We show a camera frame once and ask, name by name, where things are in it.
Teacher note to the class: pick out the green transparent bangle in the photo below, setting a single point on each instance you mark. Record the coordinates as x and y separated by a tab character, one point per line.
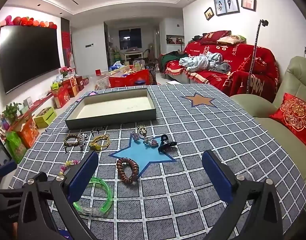
106	192

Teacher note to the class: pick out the pale green armchair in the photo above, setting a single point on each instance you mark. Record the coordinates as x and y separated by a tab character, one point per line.
293	80

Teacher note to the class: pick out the small dark photo frame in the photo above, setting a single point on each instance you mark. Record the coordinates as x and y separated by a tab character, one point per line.
209	13

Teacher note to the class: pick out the red paper wall decoration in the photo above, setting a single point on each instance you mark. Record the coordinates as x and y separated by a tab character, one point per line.
67	47

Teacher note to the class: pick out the red embroidered cushion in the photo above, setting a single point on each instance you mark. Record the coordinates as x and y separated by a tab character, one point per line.
295	120

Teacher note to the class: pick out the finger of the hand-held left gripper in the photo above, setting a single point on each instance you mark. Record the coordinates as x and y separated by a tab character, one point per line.
6	168
10	193

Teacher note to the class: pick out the row of red balloons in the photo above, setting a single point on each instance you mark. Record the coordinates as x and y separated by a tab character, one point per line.
25	21

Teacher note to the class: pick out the dark green cloth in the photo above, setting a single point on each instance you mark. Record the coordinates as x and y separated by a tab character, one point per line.
170	57

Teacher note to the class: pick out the black flat television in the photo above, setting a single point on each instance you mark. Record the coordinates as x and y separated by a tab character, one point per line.
28	55

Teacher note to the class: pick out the green potted plant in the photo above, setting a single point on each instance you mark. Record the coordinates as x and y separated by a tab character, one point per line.
11	110

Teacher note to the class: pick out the grey checked tablecloth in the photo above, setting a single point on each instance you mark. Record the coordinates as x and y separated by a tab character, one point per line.
193	142

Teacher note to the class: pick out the red pillow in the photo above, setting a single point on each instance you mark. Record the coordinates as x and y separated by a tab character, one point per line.
214	36

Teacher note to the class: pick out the red gift box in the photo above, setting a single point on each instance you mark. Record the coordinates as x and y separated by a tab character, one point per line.
79	83
61	97
70	86

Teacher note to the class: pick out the yellow-green gift box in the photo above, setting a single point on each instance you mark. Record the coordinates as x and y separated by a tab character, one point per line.
45	117

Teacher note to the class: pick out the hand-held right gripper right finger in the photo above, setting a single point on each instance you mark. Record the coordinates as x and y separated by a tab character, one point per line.
215	170

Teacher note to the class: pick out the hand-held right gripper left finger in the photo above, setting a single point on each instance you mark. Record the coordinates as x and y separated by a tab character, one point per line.
85	175

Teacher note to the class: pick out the light blue blanket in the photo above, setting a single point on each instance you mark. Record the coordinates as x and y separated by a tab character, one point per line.
200	62

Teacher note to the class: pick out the small red box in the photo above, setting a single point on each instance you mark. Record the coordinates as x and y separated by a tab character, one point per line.
98	72

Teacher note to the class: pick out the flat white box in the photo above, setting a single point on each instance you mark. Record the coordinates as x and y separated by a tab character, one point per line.
172	82

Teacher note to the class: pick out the low television cabinet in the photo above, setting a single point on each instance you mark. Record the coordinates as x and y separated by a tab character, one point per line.
40	102

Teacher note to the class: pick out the clear plastic jar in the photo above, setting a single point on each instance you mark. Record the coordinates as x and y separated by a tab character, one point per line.
138	65

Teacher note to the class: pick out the orange gift bag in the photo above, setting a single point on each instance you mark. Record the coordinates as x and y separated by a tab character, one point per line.
28	133

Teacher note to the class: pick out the cream hair clip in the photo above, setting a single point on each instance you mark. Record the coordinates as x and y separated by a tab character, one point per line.
142	130

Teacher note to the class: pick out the dark laptop screen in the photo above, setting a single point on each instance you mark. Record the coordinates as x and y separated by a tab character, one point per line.
0	147

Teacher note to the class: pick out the red-covered sofa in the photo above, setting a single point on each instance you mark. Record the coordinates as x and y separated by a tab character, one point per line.
260	80

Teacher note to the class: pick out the silver camera pole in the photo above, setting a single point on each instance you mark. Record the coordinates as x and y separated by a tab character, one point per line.
253	60

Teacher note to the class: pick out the purple gem brooch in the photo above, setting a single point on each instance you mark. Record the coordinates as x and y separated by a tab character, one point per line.
153	143

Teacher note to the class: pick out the wall niche with red ornaments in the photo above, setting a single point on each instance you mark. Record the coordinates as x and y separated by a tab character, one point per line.
175	40

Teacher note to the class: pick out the double photo frame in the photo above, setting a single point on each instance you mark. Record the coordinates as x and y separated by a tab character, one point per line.
226	4

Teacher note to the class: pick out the white side table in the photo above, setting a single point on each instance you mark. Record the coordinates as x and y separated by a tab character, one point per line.
133	53

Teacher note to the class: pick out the green gift bag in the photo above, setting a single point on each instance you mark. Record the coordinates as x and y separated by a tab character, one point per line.
15	148

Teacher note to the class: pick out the grey shallow tray box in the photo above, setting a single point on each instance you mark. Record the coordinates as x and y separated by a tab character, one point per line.
118	105

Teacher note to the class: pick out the pink flower bouquet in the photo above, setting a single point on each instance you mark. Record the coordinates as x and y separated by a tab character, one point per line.
66	70

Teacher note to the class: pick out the patterned pale pillow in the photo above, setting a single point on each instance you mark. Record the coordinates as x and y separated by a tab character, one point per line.
231	39

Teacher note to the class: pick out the red storage box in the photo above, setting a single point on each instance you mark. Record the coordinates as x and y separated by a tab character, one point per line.
130	80

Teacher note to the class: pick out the black hair claw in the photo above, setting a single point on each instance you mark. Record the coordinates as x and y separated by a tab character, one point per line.
165	145

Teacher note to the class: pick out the blue tissue box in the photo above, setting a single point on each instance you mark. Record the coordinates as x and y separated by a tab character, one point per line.
115	68

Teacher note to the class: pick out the dark window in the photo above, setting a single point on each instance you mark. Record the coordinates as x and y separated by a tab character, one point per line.
130	38

